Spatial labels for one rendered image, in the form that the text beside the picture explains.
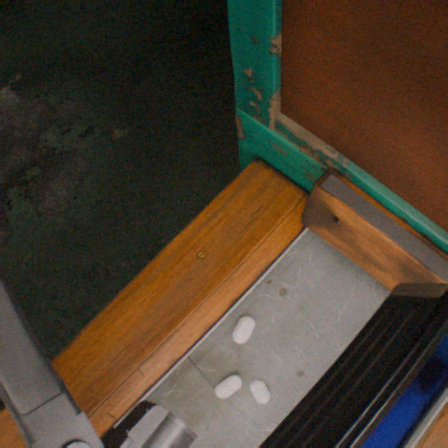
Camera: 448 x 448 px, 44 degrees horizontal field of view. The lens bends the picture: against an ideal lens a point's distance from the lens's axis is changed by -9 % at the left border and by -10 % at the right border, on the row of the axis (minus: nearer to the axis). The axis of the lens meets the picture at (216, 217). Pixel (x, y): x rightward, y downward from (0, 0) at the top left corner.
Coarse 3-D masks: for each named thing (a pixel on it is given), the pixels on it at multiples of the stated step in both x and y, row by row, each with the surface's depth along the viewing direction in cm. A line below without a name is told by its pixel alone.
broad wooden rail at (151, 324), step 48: (240, 192) 82; (288, 192) 82; (192, 240) 79; (240, 240) 79; (288, 240) 81; (144, 288) 77; (192, 288) 76; (240, 288) 78; (96, 336) 74; (144, 336) 74; (192, 336) 75; (96, 384) 71; (144, 384) 72; (0, 432) 69; (96, 432) 70
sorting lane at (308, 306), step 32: (288, 256) 80; (320, 256) 80; (256, 288) 78; (288, 288) 78; (320, 288) 78; (352, 288) 77; (384, 288) 77; (224, 320) 77; (256, 320) 76; (288, 320) 76; (320, 320) 76; (352, 320) 75; (192, 352) 75; (224, 352) 75; (256, 352) 74; (288, 352) 74; (320, 352) 74; (160, 384) 73; (192, 384) 73; (288, 384) 72; (192, 416) 71; (224, 416) 70; (256, 416) 70
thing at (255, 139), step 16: (240, 112) 80; (240, 128) 84; (256, 128) 80; (240, 144) 87; (256, 144) 84; (272, 144) 80; (288, 144) 77; (240, 160) 92; (272, 160) 84; (288, 160) 80; (304, 160) 77; (288, 176) 84; (304, 176) 80; (320, 176) 77
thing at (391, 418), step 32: (416, 288) 41; (384, 320) 41; (416, 320) 38; (352, 352) 41; (384, 352) 38; (416, 352) 36; (320, 384) 40; (352, 384) 37; (384, 384) 35; (416, 384) 37; (288, 416) 40; (320, 416) 37; (352, 416) 34; (384, 416) 35; (416, 416) 38
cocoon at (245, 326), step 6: (240, 318) 75; (246, 318) 74; (240, 324) 74; (246, 324) 74; (252, 324) 74; (234, 330) 74; (240, 330) 74; (246, 330) 74; (252, 330) 74; (234, 336) 74; (240, 336) 73; (246, 336) 74; (240, 342) 74
